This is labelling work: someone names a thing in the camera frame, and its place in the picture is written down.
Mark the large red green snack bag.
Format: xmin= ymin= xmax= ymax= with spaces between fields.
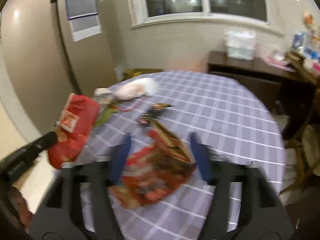
xmin=110 ymin=119 xmax=197 ymax=209

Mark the green plush leaf toy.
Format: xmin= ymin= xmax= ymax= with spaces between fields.
xmin=94 ymin=100 xmax=138 ymax=127

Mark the orange white snack bag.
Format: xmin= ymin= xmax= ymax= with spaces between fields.
xmin=114 ymin=77 xmax=160 ymax=101

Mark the person's left hand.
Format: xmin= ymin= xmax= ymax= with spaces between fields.
xmin=11 ymin=187 xmax=34 ymax=232

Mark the wooden chair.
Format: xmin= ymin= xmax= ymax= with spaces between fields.
xmin=280 ymin=124 xmax=319 ymax=195

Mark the grey checked tablecloth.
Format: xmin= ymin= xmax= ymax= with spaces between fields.
xmin=77 ymin=71 xmax=286 ymax=239

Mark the beige refrigerator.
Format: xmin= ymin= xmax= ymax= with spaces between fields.
xmin=1 ymin=0 xmax=117 ymax=139

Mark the dark wooden side cabinet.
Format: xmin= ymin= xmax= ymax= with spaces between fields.
xmin=208 ymin=51 xmax=319 ymax=140

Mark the crumpled clear plastic wrapper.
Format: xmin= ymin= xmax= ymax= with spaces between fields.
xmin=93 ymin=88 xmax=116 ymax=105

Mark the dark snack wrapper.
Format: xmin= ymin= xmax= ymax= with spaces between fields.
xmin=136 ymin=103 xmax=173 ymax=127

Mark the brown cardboard box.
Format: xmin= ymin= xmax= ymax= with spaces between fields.
xmin=122 ymin=68 xmax=163 ymax=80

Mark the pink paper on cabinet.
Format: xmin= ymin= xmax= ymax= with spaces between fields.
xmin=263 ymin=50 xmax=295 ymax=72

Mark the white plastic bag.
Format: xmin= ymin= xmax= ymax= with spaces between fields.
xmin=225 ymin=31 xmax=257 ymax=61

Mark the paper calendar on fridge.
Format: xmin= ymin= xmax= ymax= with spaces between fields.
xmin=65 ymin=0 xmax=101 ymax=42

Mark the blue white box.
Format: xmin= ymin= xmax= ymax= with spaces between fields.
xmin=291 ymin=31 xmax=310 ymax=49

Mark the white framed window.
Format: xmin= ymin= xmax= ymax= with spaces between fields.
xmin=128 ymin=0 xmax=285 ymax=37

